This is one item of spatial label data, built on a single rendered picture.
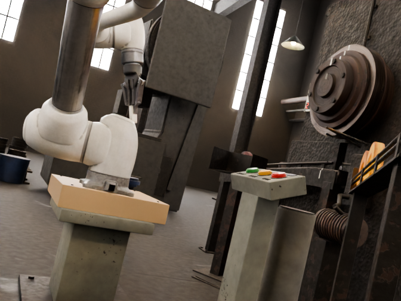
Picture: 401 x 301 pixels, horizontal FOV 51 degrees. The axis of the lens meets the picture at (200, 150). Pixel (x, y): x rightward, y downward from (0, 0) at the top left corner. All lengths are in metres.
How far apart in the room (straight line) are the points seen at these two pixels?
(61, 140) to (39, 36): 10.52
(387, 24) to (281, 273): 1.51
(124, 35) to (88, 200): 0.69
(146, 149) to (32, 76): 7.87
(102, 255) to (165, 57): 3.25
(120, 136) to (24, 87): 10.33
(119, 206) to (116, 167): 0.14
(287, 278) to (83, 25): 0.95
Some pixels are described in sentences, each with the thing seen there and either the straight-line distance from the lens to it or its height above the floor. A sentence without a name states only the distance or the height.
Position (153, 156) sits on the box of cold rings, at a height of 0.58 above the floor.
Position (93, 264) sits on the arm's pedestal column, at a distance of 1.55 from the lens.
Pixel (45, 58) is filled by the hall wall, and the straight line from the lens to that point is 11.90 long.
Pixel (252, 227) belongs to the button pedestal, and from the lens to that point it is 1.18.
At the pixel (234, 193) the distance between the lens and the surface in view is 2.45.
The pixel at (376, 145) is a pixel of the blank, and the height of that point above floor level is 0.78.
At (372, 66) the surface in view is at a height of 1.21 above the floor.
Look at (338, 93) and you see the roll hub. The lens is 2.11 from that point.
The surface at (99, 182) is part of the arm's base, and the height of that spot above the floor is 0.45.
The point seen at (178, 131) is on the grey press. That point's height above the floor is 0.94.
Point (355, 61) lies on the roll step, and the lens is 2.19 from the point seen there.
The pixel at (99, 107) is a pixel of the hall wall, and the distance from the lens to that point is 11.87.
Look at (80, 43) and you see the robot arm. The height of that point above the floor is 0.85.
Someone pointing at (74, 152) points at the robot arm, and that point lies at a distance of 1.53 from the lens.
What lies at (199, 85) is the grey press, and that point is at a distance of 4.70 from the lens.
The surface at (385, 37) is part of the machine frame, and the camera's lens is 2.39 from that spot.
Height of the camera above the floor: 0.57
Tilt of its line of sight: 2 degrees up
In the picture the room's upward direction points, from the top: 13 degrees clockwise
